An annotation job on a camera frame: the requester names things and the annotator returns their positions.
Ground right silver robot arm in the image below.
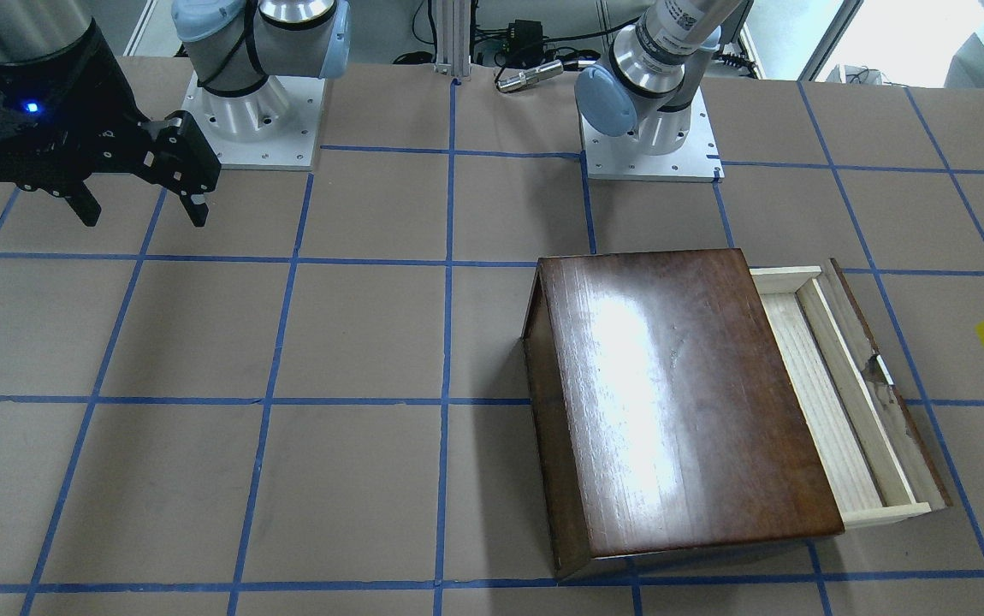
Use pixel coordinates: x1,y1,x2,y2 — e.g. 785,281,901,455
0,1,350,227

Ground aluminium frame post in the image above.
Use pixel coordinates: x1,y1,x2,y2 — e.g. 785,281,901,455
427,0,475,85

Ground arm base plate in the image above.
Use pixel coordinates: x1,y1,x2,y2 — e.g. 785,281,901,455
182,74,330,172
579,90,726,183

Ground dark wooden drawer box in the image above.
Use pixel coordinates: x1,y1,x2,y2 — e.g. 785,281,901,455
522,248,844,581

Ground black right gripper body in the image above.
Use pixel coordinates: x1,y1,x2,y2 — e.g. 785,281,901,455
0,22,221,199

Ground wooden drawer with handle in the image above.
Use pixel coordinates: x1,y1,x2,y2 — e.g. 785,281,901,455
750,261,953,530

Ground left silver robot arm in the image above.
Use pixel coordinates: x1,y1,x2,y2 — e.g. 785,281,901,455
535,1,984,318

